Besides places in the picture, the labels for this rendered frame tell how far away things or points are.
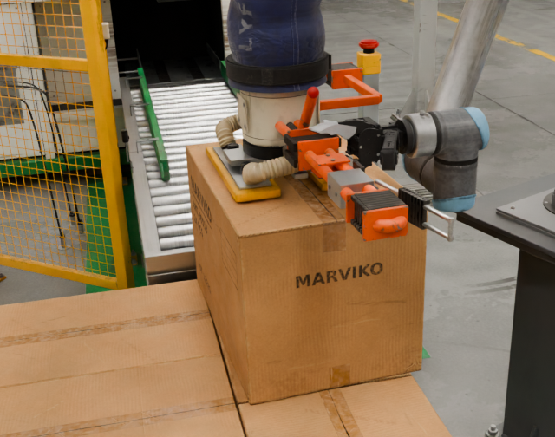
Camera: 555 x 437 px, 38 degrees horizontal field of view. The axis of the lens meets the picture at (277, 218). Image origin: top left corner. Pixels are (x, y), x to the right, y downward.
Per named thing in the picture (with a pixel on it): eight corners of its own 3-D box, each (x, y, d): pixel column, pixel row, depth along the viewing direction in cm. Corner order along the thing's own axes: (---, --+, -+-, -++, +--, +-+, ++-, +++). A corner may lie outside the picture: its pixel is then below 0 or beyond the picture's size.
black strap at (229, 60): (217, 68, 184) (216, 50, 182) (312, 58, 189) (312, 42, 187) (238, 90, 163) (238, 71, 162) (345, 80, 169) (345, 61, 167)
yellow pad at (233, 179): (205, 153, 197) (204, 134, 195) (244, 149, 199) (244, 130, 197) (236, 203, 167) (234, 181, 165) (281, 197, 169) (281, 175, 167)
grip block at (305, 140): (283, 158, 162) (282, 130, 159) (329, 153, 164) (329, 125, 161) (295, 172, 154) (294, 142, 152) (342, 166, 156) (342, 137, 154)
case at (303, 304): (197, 281, 222) (185, 145, 206) (332, 258, 232) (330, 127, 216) (250, 406, 169) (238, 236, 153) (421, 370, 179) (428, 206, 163)
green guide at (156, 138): (125, 83, 436) (122, 68, 433) (144, 82, 438) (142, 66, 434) (141, 184, 292) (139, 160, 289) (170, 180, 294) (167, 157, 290)
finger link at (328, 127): (302, 124, 159) (343, 133, 162) (310, 132, 153) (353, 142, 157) (306, 108, 158) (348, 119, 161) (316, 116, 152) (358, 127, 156)
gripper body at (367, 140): (342, 153, 165) (395, 146, 168) (356, 166, 158) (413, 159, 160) (342, 118, 162) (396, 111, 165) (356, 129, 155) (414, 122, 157)
